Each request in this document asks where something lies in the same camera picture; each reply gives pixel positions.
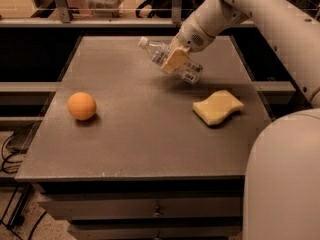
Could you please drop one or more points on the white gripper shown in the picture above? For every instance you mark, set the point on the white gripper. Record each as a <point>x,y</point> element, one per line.
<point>192,40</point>

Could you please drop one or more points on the orange ball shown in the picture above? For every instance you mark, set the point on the orange ball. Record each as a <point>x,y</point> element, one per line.
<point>81,106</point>

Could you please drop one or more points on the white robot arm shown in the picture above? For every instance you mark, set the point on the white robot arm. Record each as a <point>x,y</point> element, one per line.
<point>282,179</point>

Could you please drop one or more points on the clear plastic container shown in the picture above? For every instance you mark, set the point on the clear plastic container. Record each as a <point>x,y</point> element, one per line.
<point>105,8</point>

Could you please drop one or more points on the clear plastic water bottle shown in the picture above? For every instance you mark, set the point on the clear plastic water bottle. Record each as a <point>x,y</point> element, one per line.
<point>158,52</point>

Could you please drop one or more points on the grey drawer cabinet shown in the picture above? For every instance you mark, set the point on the grey drawer cabinet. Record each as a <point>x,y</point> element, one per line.
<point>146,165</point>

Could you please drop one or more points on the metal shelf rail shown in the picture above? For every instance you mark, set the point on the metal shelf rail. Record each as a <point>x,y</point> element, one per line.
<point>93,22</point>

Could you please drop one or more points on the yellow wavy sponge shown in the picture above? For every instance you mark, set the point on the yellow wavy sponge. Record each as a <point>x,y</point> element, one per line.
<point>217,107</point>

